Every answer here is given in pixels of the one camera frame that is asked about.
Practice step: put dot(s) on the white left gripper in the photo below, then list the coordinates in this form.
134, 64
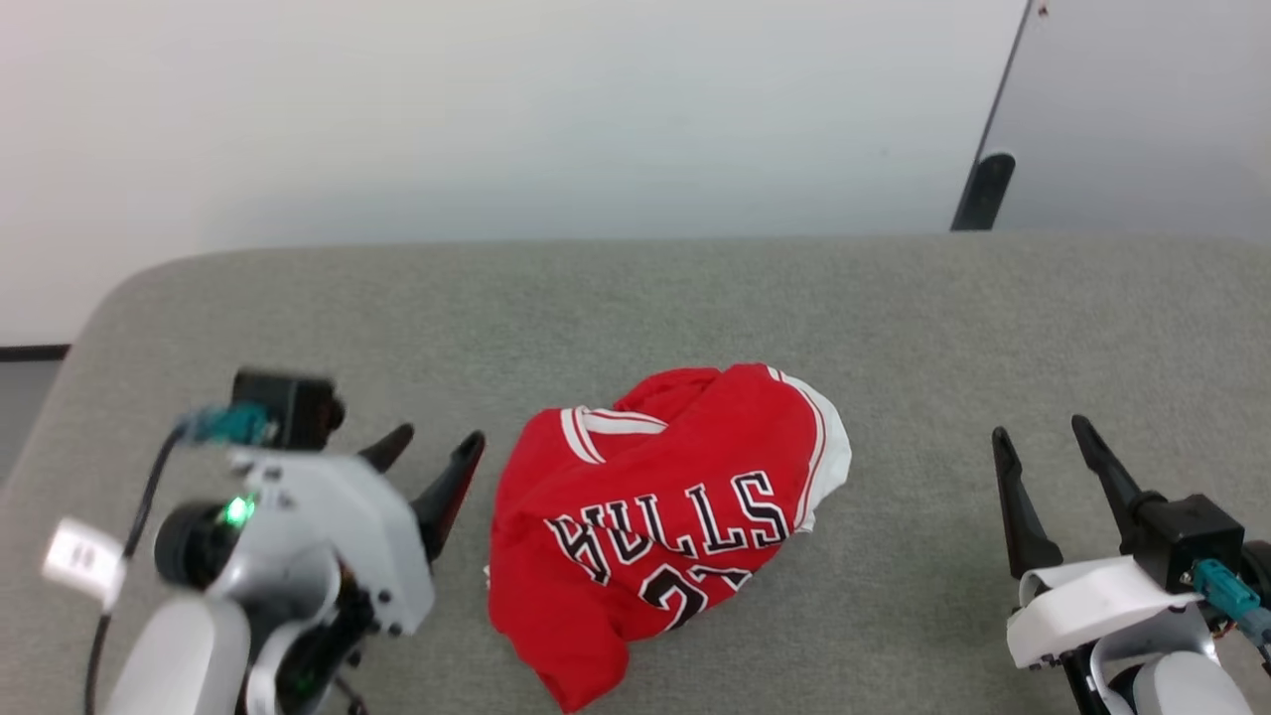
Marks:
338, 506

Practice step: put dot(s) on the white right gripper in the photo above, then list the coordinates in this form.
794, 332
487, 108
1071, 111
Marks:
1087, 606

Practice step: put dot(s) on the red basketball jersey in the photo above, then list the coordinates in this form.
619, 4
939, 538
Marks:
655, 467

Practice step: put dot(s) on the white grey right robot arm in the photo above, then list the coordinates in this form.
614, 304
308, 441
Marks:
1182, 690

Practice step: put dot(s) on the black thin stand pole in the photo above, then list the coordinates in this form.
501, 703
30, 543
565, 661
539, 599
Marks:
985, 194

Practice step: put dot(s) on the black baseboard strip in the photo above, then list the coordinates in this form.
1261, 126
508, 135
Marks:
35, 352

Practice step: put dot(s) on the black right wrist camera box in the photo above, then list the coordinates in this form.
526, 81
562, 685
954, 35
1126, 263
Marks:
1192, 536

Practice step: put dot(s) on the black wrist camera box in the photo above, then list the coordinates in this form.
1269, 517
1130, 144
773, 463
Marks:
288, 402
1192, 536

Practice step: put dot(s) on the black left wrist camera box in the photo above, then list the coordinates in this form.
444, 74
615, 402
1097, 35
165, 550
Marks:
288, 402

